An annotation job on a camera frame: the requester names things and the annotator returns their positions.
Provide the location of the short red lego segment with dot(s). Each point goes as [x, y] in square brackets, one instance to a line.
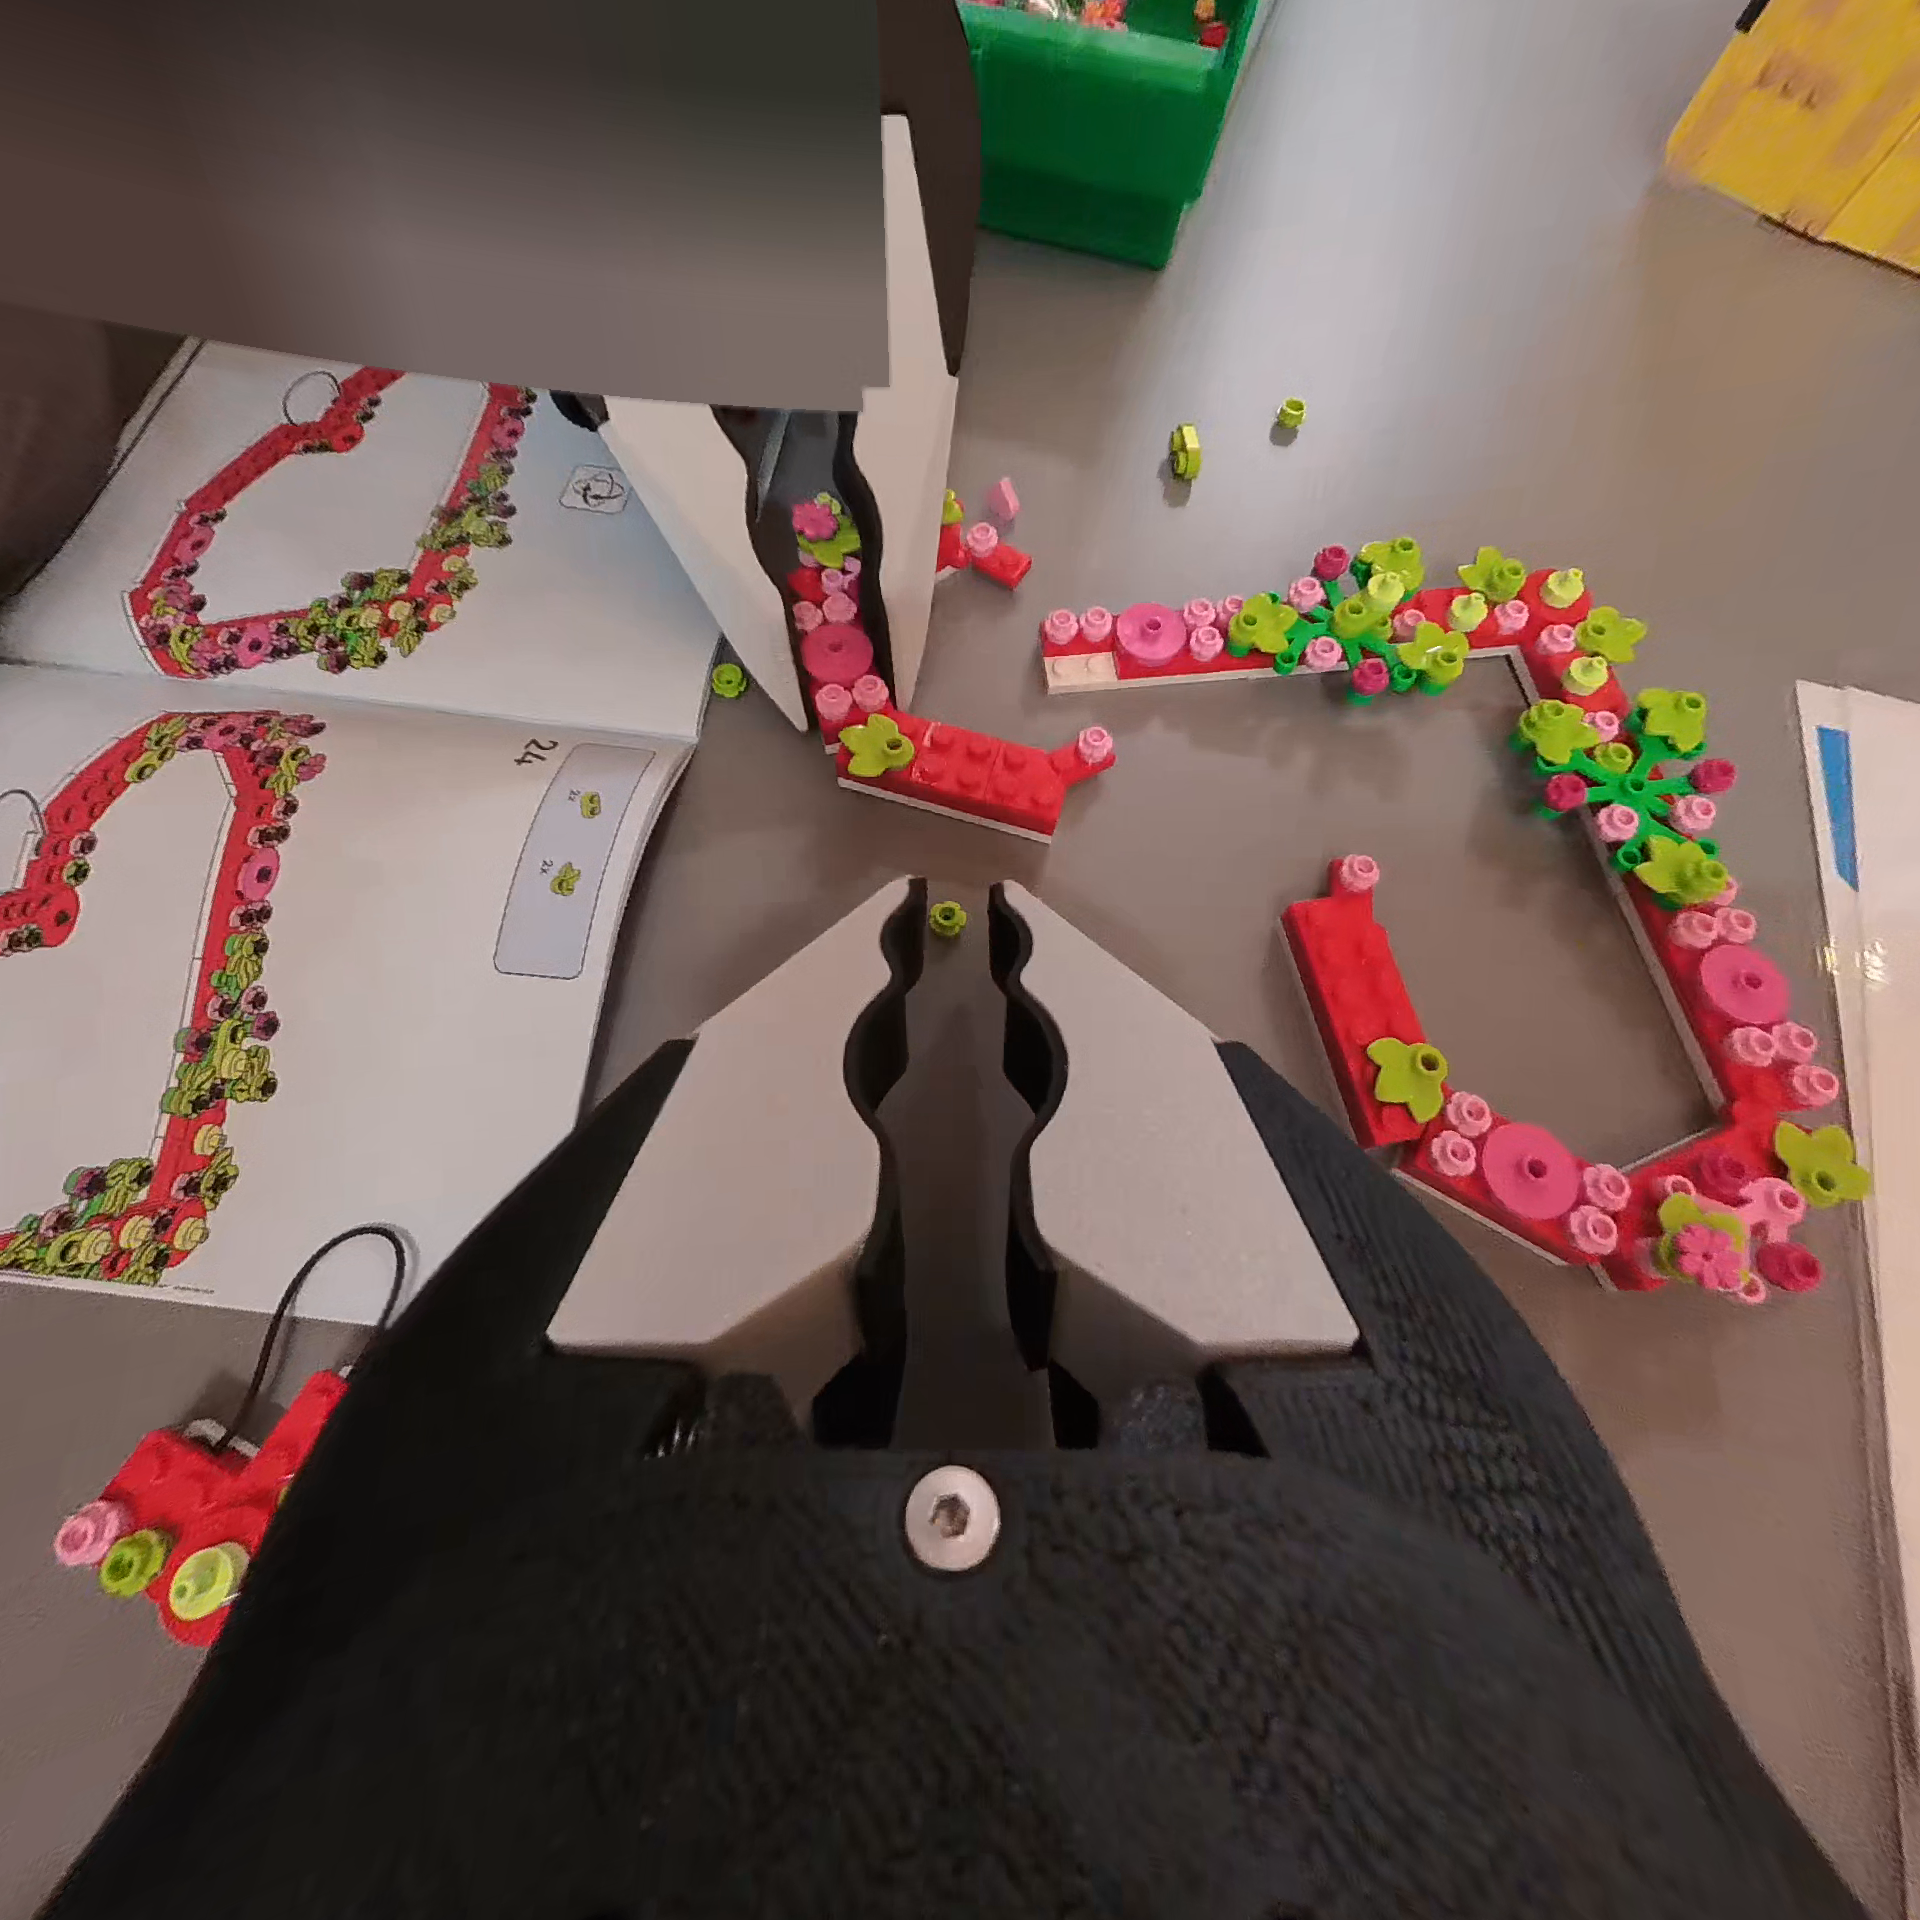
[974, 764]

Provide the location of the large lego heart assembly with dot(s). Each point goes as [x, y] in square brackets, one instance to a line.
[1649, 960]

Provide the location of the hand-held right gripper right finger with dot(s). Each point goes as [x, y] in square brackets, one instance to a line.
[1185, 1199]

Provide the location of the pile of loose lego pieces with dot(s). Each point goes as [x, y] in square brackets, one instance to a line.
[1139, 14]

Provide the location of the small pink lego piece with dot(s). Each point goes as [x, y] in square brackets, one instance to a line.
[1002, 495]

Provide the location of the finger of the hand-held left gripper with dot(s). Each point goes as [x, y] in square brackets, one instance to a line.
[689, 524]
[917, 330]

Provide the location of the small red lego brick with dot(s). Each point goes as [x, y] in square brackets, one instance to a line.
[1002, 566]

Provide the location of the printed paper sheet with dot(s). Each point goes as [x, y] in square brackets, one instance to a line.
[1883, 1199]

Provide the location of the lego instruction booklet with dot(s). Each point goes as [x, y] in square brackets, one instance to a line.
[374, 900]

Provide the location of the yellow lego set box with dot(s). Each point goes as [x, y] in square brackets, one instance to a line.
[1814, 135]

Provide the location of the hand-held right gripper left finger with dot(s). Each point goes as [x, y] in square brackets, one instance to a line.
[719, 1185]

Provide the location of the green storage bin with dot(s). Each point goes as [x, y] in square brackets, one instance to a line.
[1079, 135]

